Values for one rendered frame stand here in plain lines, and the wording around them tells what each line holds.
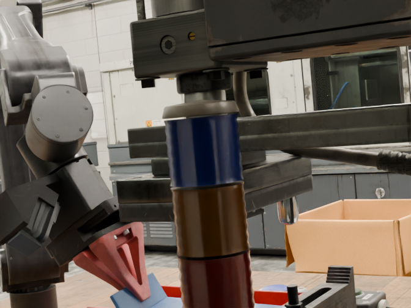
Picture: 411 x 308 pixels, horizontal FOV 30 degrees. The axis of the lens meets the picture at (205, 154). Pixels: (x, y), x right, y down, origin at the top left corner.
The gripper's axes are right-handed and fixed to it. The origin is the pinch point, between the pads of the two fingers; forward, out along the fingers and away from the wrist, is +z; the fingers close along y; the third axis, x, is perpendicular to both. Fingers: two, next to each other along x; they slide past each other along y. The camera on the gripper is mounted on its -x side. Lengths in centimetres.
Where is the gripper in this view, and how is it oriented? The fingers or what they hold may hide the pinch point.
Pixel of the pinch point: (139, 293)
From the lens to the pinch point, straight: 78.6
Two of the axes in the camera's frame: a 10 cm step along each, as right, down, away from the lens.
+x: 5.0, -2.0, 8.4
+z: 5.4, 8.4, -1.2
